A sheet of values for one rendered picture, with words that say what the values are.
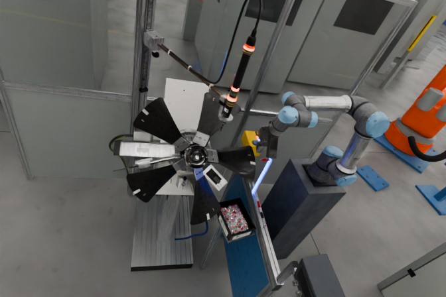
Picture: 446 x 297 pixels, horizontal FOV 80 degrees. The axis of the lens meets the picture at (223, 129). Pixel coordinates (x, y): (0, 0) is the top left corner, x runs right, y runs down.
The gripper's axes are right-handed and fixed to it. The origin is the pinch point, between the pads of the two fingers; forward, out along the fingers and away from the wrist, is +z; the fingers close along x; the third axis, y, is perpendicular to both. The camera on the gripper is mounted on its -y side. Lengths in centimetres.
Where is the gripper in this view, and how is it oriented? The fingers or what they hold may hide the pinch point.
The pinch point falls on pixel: (259, 152)
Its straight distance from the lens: 143.7
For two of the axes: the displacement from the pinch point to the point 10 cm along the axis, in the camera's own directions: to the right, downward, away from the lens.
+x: -9.6, -1.0, -2.7
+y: -0.6, -8.5, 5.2
